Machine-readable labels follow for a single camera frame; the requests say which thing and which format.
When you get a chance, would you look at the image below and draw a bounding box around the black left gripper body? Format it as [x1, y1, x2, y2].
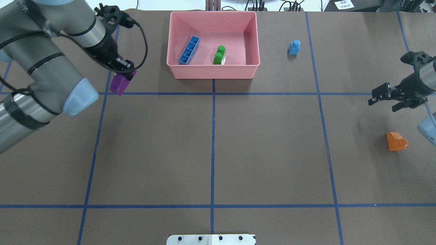
[85, 34, 134, 72]

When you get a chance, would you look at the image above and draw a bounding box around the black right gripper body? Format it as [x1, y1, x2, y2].
[392, 75, 428, 107]

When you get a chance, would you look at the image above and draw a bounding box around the purple toy block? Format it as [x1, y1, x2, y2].
[109, 71, 137, 96]

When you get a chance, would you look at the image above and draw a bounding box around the orange toy block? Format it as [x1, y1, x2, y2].
[386, 132, 408, 152]

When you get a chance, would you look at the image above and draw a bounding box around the long blue toy block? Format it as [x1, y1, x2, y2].
[178, 36, 201, 65]

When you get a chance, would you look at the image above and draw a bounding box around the green toy block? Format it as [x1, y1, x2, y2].
[213, 45, 227, 65]

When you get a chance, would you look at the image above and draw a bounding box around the small light blue block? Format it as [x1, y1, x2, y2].
[288, 40, 301, 56]

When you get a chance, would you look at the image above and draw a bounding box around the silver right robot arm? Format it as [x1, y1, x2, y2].
[368, 52, 435, 112]

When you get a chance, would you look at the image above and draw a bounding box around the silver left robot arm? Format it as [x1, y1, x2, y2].
[1, 0, 139, 152]

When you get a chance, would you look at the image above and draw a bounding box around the pink plastic box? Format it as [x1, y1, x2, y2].
[167, 11, 260, 79]

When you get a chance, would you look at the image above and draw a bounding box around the black office chair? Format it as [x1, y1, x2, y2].
[323, 0, 435, 13]

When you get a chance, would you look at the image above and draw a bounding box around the lower black relay board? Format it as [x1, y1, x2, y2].
[279, 0, 305, 12]

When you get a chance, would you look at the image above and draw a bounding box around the black relay board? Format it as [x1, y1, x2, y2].
[279, 0, 305, 12]
[244, 0, 267, 12]

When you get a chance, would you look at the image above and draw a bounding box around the upper black relay board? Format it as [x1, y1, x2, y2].
[244, 0, 267, 12]

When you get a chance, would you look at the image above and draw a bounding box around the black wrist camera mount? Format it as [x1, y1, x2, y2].
[400, 51, 436, 72]

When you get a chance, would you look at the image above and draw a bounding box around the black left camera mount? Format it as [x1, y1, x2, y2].
[94, 3, 135, 31]

